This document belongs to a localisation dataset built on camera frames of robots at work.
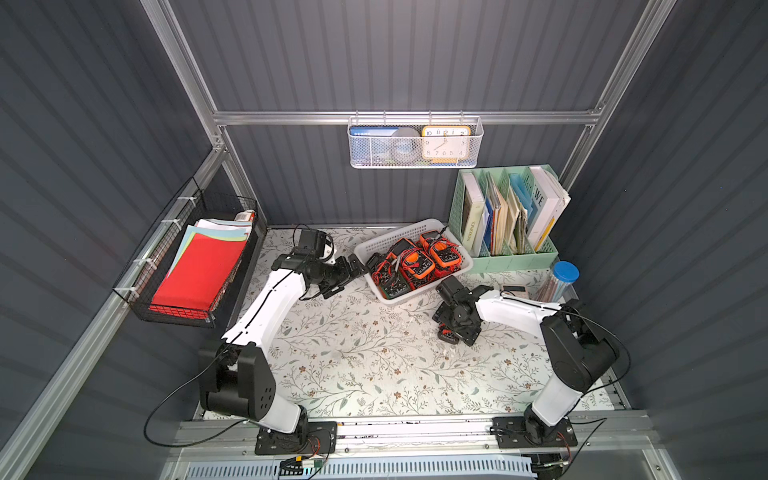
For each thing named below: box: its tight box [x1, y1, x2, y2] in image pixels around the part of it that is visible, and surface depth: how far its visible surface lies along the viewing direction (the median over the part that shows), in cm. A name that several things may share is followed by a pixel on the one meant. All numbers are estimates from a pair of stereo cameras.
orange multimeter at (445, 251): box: [420, 230, 463, 268], surface depth 101 cm
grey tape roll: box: [390, 127, 422, 164], surface depth 89 cm
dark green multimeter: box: [378, 271, 411, 300], surface depth 96 cm
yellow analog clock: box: [421, 125, 472, 164], surface depth 90 cm
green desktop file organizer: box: [448, 164, 571, 272], surface depth 101 cm
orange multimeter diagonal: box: [389, 238, 435, 279], surface depth 98 cm
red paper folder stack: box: [148, 219, 252, 320], surface depth 75 cm
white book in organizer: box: [527, 166, 571, 251], surface depth 100 cm
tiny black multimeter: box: [366, 252, 384, 274], surface depth 99 cm
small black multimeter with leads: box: [437, 323, 459, 345], surface depth 89 cm
